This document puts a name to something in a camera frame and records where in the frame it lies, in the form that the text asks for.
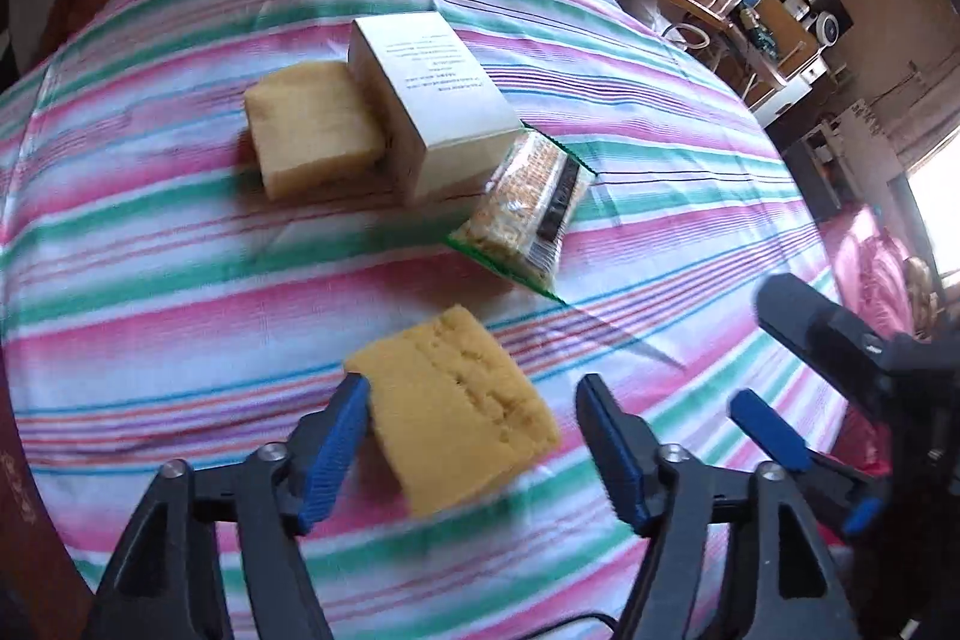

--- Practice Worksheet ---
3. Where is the yellow sponge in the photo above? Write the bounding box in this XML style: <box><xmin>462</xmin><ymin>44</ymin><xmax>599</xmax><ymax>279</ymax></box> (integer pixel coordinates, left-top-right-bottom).
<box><xmin>244</xmin><ymin>60</ymin><xmax>386</xmax><ymax>202</ymax></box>
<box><xmin>345</xmin><ymin>305</ymin><xmax>562</xmax><ymax>518</ymax></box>

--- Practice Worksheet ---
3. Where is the cereal bar packet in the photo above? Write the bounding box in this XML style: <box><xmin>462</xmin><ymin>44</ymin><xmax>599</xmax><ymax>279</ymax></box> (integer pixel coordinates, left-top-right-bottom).
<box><xmin>444</xmin><ymin>127</ymin><xmax>597</xmax><ymax>301</ymax></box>

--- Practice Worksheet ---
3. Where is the cream cardboard box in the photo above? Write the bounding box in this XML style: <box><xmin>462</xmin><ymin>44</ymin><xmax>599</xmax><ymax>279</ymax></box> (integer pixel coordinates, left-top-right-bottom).
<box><xmin>348</xmin><ymin>11</ymin><xmax>523</xmax><ymax>205</ymax></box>

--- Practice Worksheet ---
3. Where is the striped tablecloth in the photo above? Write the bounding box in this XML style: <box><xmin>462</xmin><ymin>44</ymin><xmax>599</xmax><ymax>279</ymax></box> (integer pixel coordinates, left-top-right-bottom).
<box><xmin>2</xmin><ymin>0</ymin><xmax>844</xmax><ymax>638</ymax></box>

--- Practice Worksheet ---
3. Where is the gold tin box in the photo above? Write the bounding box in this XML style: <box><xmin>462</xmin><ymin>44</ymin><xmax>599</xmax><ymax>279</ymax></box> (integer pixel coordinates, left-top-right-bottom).
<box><xmin>2</xmin><ymin>377</ymin><xmax>93</xmax><ymax>638</ymax></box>

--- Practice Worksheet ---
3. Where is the cardboard box on shelf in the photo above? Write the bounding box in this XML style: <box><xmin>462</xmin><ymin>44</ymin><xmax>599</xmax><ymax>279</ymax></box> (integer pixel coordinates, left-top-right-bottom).
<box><xmin>750</xmin><ymin>0</ymin><xmax>820</xmax><ymax>89</ymax></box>

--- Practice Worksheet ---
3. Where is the dark red cushion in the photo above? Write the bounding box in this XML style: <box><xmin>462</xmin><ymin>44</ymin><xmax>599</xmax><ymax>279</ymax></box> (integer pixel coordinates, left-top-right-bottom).
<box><xmin>37</xmin><ymin>0</ymin><xmax>109</xmax><ymax>60</ymax></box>

